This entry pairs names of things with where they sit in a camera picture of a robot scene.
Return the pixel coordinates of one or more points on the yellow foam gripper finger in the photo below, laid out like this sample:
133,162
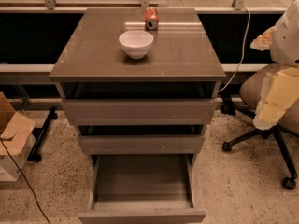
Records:
279,92
264,41

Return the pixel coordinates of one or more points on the white ceramic bowl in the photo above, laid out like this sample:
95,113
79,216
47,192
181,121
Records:
136,43

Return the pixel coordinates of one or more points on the grey drawer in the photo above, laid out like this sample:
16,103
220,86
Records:
139,111
142,139
142,189

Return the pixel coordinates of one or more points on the grey middle drawer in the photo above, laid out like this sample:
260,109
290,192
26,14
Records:
142,139

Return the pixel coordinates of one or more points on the black stand leg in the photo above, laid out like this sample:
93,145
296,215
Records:
39,134

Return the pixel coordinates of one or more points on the brown office chair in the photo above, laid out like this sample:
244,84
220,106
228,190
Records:
250,94

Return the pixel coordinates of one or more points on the grey top drawer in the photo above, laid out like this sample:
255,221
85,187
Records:
139,111

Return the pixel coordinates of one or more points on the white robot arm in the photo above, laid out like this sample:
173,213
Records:
285,41

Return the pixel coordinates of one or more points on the orange soda can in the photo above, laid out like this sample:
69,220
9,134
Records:
151,18

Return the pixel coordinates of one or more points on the grey drawer cabinet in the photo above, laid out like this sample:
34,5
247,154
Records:
181,63

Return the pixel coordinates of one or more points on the cardboard box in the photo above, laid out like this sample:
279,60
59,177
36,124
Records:
16,132

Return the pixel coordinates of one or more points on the grey bottom drawer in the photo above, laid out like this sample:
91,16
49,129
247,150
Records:
142,189

